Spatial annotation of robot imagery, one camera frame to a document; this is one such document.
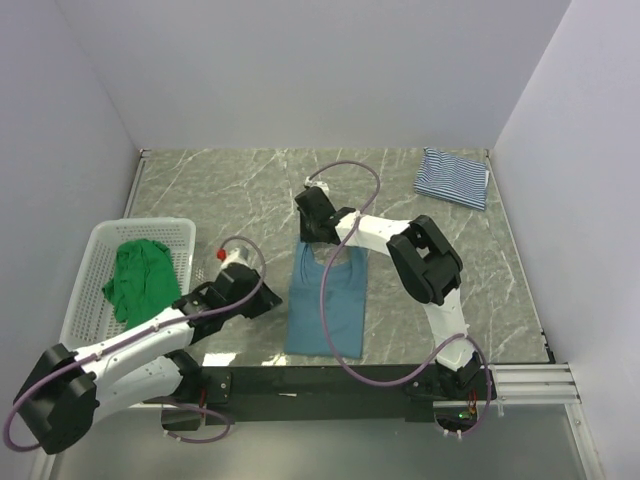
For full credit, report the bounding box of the white plastic laundry basket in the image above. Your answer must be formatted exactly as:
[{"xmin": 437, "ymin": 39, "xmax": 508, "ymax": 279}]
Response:
[{"xmin": 59, "ymin": 217, "xmax": 196, "ymax": 350}]

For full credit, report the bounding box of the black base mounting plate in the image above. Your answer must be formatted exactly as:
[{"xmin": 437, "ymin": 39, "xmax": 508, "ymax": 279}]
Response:
[{"xmin": 169, "ymin": 365, "xmax": 497, "ymax": 423}]

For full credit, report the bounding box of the blue white striped tank top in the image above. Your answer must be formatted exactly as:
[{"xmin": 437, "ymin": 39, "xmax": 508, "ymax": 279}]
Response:
[{"xmin": 413, "ymin": 147, "xmax": 489, "ymax": 211}]

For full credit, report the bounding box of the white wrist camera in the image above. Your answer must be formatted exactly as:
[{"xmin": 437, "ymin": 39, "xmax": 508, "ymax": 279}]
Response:
[
  {"xmin": 216, "ymin": 246, "xmax": 249, "ymax": 271},
  {"xmin": 304, "ymin": 177, "xmax": 330, "ymax": 196}
]

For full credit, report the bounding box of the green tank top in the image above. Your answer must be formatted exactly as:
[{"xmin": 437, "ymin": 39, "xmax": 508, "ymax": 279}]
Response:
[{"xmin": 102, "ymin": 239, "xmax": 181, "ymax": 330}]

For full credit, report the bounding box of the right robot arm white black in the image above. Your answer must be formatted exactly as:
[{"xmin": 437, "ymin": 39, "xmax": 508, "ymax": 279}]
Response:
[{"xmin": 295, "ymin": 186, "xmax": 495, "ymax": 402}]

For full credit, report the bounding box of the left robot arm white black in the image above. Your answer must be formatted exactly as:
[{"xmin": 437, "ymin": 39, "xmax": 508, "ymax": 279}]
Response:
[{"xmin": 3, "ymin": 262, "xmax": 282, "ymax": 454}]

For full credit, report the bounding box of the teal blue tank top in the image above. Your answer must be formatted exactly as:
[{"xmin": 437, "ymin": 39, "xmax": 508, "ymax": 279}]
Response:
[{"xmin": 284, "ymin": 242, "xmax": 368, "ymax": 359}]

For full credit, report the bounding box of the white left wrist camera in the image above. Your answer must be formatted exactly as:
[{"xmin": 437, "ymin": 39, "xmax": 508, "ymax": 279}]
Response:
[{"xmin": 216, "ymin": 246, "xmax": 249, "ymax": 271}]

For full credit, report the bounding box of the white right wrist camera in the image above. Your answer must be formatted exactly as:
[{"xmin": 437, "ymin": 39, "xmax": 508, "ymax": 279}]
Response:
[{"xmin": 304, "ymin": 177, "xmax": 330, "ymax": 196}]

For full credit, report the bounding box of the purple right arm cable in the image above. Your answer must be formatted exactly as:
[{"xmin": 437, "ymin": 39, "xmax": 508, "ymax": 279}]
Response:
[{"xmin": 305, "ymin": 160, "xmax": 496, "ymax": 441}]

